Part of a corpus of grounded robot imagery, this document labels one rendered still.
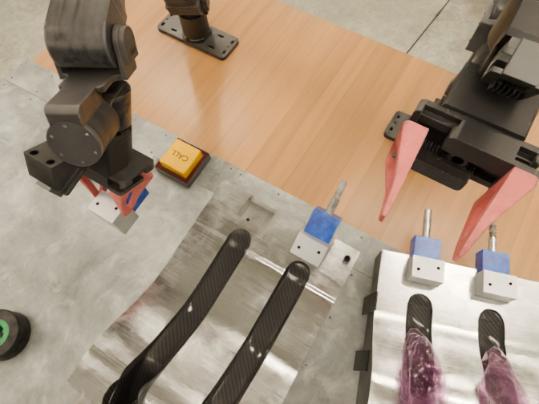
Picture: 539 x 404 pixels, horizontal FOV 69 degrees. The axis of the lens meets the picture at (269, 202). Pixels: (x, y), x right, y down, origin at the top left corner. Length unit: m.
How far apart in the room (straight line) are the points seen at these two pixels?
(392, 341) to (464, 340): 0.11
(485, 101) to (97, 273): 0.66
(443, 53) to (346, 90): 1.36
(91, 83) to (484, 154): 0.39
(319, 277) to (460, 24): 1.95
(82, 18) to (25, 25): 2.16
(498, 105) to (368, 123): 0.52
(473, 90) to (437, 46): 1.90
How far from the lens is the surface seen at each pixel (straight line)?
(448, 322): 0.69
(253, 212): 0.68
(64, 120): 0.45
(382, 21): 2.31
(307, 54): 0.98
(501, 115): 0.36
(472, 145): 0.34
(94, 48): 0.48
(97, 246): 0.81
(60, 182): 0.51
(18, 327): 0.79
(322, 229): 0.60
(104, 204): 0.64
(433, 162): 0.38
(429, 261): 0.68
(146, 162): 0.58
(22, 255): 0.87
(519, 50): 0.31
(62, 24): 0.50
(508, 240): 0.84
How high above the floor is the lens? 1.49
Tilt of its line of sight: 66 degrees down
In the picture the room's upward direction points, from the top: 5 degrees counter-clockwise
